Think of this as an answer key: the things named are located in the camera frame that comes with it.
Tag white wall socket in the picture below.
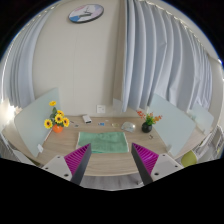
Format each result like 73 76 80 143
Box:
96 105 106 114

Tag right grey curtain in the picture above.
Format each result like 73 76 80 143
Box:
121 0 212 111

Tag round wall clock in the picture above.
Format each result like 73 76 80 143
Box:
69 4 104 24

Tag small white box device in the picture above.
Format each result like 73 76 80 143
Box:
82 115 92 124

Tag green towel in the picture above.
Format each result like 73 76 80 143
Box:
77 132 129 153

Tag far right frosted divider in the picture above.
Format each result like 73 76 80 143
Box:
190 103 214 134

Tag left frosted desk divider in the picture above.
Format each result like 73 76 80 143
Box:
14 88 60 157

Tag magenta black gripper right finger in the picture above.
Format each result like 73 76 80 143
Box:
131 143 159 185

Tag left grey curtain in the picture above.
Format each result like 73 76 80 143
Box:
0 5 55 108

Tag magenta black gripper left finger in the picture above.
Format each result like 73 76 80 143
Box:
64 144 92 185

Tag grey curtain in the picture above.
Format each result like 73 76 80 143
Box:
0 5 55 108
121 0 212 111

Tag frosted desk divider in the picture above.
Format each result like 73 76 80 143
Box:
14 88 60 157
148 94 196 157

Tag sunflowers in orange vase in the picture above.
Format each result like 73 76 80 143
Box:
44 101 70 133

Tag right frosted desk divider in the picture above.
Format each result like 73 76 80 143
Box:
148 94 196 157

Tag orange flowers in black vase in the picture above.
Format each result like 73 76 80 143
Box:
137 110 162 133

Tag grey computer mouse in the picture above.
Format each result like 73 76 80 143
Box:
121 122 136 132

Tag yellow-green chair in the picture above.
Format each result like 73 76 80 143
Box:
181 151 197 167

